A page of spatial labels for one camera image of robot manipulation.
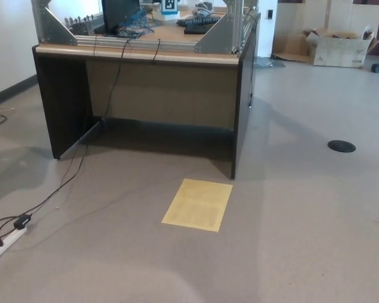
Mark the aluminium extrusion frame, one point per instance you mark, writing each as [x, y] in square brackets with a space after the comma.
[55, 31]

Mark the black power adapter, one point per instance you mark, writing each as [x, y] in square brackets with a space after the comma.
[22, 220]

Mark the white box with fiducial marker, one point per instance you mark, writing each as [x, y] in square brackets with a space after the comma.
[170, 6]

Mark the flat brown cardboard piece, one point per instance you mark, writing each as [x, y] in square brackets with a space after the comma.
[290, 47]

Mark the open white cardboard box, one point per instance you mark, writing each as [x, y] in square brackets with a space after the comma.
[338, 50]

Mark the yellow paper sheet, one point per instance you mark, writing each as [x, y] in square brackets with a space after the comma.
[197, 205]

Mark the black computer monitor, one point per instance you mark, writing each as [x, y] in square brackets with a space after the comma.
[120, 12]

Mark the black computer keyboard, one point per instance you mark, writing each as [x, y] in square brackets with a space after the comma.
[196, 21]

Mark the dark wooden desk beige top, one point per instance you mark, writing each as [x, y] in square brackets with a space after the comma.
[164, 94]

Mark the white power strip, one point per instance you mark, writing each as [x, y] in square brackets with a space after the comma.
[6, 241]

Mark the flat black device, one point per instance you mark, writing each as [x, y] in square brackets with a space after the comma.
[196, 29]

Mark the black round floor cover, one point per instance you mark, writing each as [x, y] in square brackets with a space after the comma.
[341, 146]

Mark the black wall plate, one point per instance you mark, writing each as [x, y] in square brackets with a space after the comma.
[270, 13]

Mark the row of metal bolts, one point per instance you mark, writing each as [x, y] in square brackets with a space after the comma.
[79, 21]

